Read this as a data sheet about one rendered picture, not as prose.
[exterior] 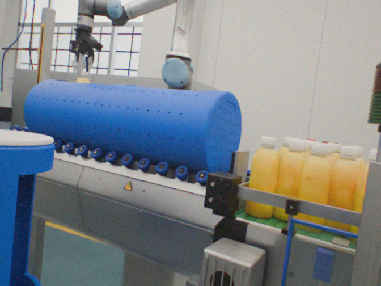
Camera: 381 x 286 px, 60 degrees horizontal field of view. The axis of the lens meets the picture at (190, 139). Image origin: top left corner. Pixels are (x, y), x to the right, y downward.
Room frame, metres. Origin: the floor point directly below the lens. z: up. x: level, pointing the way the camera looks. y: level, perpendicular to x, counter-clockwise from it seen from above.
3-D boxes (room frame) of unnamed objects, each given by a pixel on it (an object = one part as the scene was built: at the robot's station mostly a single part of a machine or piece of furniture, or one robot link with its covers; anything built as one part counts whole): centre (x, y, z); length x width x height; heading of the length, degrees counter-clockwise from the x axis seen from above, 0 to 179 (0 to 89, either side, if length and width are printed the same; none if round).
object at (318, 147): (0.80, -0.32, 1.10); 0.04 x 0.04 x 0.02
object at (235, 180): (0.84, -0.10, 0.95); 0.10 x 0.07 x 0.10; 150
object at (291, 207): (0.74, -0.25, 0.94); 0.03 x 0.02 x 0.08; 60
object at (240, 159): (1.04, -0.17, 0.99); 0.10 x 0.02 x 0.12; 150
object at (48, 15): (2.07, 0.96, 0.85); 0.06 x 0.06 x 1.70; 60
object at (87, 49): (1.52, 0.54, 1.42); 0.09 x 0.08 x 0.12; 60
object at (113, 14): (1.52, 0.43, 1.58); 0.11 x 0.11 x 0.08; 84
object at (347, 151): (0.80, -0.39, 1.10); 0.04 x 0.04 x 0.02
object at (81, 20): (1.51, 0.53, 1.50); 0.08 x 0.08 x 0.05
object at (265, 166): (0.87, -0.21, 1.00); 0.07 x 0.07 x 0.19
